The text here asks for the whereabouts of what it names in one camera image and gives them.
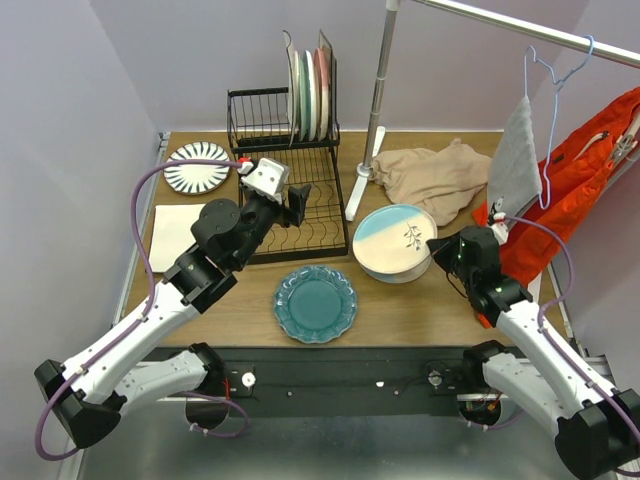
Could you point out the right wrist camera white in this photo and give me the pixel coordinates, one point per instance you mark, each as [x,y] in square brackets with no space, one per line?
[497,223]

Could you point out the silver clothes rack stand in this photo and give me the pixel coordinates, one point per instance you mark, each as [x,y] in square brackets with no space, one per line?
[527,28]

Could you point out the white blue striped plate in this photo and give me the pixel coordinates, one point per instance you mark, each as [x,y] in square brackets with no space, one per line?
[197,179]

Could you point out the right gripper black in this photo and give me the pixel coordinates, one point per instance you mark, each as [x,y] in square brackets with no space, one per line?
[440,249]

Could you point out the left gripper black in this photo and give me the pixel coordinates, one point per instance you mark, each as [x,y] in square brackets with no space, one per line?
[295,214]

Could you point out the large white black-rimmed plate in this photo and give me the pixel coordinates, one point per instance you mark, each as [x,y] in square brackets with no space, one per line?
[171,234]

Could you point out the black wire dish rack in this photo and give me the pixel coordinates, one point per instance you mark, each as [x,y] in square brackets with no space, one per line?
[257,127]

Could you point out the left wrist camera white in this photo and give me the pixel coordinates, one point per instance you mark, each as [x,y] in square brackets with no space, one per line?
[265,177]

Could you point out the grey cloth on hanger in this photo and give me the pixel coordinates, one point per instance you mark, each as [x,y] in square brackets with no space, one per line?
[514,181]

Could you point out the orange garment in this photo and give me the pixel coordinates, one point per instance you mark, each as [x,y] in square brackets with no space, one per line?
[580,168]

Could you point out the mint green plate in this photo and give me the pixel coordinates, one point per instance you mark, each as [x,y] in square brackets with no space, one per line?
[303,94]

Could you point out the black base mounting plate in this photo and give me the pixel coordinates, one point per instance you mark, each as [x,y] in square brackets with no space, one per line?
[350,381]

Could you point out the beige cloth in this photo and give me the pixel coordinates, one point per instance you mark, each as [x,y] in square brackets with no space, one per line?
[441,183]

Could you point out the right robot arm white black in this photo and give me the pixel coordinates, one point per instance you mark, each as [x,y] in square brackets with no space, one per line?
[594,425]

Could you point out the blue wire hanger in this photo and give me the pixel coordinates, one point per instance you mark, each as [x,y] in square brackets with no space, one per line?
[558,82]

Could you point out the cream blue leaf plate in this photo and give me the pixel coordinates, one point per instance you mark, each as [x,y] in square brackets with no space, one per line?
[396,267]

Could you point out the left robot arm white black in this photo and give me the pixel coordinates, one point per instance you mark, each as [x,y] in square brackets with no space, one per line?
[90,392]

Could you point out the pink plate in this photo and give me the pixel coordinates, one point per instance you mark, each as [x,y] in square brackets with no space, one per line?
[322,80]

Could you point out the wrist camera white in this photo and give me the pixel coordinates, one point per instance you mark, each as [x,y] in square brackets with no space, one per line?
[497,223]
[265,177]

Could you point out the teal scalloped plate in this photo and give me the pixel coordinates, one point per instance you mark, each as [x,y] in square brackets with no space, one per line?
[315,304]

